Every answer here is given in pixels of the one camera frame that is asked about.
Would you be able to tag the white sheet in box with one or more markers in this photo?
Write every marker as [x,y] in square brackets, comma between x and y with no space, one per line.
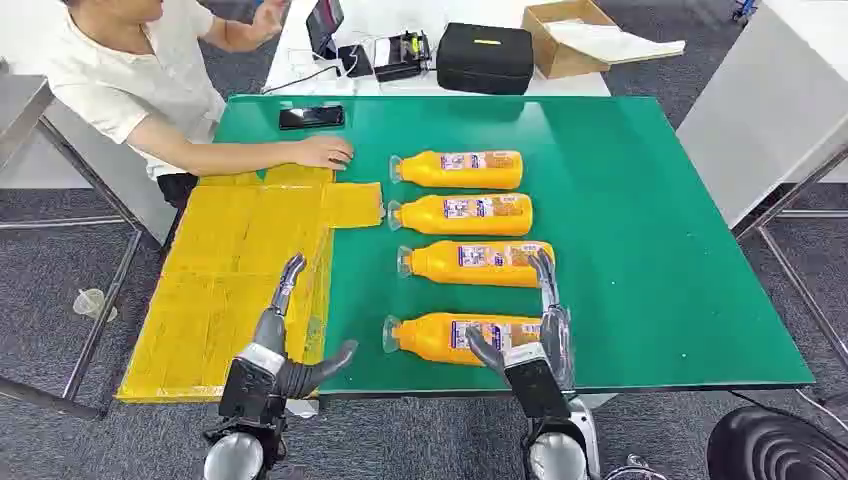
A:
[609,43]

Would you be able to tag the cardboard box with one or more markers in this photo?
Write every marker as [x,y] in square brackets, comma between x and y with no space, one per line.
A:
[563,63]

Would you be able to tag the black label printer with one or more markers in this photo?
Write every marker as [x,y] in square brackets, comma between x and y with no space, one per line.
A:
[401,58]

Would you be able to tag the yellow sheet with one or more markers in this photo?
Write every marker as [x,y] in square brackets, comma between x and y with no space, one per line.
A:
[218,298]

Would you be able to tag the steel frame table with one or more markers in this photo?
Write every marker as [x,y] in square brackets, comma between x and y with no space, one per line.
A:
[99,166]

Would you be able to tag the person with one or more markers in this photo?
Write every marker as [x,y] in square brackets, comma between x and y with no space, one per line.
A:
[126,79]

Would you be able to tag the robot left arm silver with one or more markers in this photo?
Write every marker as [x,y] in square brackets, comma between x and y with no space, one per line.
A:
[233,457]

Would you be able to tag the robot left hand grey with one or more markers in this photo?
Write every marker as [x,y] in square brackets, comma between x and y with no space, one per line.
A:
[298,379]

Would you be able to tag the black ribbed round object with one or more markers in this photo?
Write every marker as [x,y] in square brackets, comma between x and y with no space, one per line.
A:
[775,447]

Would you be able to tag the orange drink bottle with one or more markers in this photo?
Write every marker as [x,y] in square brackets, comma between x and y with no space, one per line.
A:
[424,218]
[424,173]
[424,338]
[437,266]

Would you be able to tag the clear plastic cup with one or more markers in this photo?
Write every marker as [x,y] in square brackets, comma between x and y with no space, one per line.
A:
[93,303]

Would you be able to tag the white desk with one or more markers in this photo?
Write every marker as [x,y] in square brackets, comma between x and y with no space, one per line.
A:
[411,13]

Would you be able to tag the green table mat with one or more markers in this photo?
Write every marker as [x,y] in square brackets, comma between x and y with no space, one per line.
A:
[629,232]

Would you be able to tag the robot right hand grey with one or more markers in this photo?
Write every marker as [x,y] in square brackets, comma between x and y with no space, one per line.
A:
[558,344]

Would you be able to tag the small black device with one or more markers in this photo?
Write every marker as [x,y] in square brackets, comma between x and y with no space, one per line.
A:
[356,61]

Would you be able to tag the person's left hand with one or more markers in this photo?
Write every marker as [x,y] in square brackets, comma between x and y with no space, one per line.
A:
[268,20]

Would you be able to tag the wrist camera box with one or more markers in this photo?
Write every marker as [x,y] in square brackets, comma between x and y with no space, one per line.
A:
[536,387]
[248,384]

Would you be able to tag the grey table with steel legs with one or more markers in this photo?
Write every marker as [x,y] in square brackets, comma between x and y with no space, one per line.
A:
[762,112]

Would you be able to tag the person's right hand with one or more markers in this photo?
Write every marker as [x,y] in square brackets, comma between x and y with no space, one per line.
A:
[323,152]

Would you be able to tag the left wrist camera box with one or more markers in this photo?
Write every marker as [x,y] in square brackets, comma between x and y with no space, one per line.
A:
[248,384]

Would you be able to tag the black tablet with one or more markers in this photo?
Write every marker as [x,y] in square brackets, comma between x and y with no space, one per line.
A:
[323,23]

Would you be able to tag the white power strip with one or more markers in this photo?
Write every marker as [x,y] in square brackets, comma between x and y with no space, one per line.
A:
[324,83]

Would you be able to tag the black smartphone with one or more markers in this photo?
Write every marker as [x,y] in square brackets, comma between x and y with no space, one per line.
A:
[311,117]

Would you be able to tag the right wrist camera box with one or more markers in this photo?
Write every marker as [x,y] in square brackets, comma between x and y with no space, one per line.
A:
[536,387]

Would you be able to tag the black zip case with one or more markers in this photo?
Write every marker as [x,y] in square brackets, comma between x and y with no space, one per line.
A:
[484,60]

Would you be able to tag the blue cart part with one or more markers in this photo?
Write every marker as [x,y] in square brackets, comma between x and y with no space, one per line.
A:
[743,9]

